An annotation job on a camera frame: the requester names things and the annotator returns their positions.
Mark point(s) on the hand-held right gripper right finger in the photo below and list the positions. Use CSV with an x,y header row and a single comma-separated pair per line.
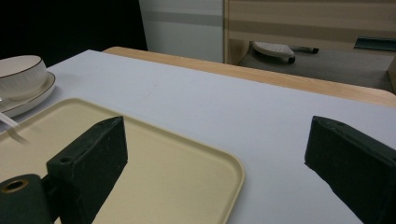
x,y
351,161

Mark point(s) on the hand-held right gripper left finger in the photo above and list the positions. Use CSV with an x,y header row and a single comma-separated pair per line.
x,y
93,161

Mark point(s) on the beige plastic tray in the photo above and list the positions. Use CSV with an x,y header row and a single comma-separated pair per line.
x,y
162,174

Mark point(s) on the white plate with dark rim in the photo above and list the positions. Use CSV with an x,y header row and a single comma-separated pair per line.
x,y
34,96

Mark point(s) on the white spoon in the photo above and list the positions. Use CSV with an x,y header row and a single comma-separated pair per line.
x,y
7,121

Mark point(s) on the white bowl with dark rim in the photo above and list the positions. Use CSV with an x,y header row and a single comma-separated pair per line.
x,y
18,76

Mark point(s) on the dark green flat object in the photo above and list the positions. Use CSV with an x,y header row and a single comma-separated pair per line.
x,y
375,43

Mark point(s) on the white wall panel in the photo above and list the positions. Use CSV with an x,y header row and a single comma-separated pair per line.
x,y
183,28

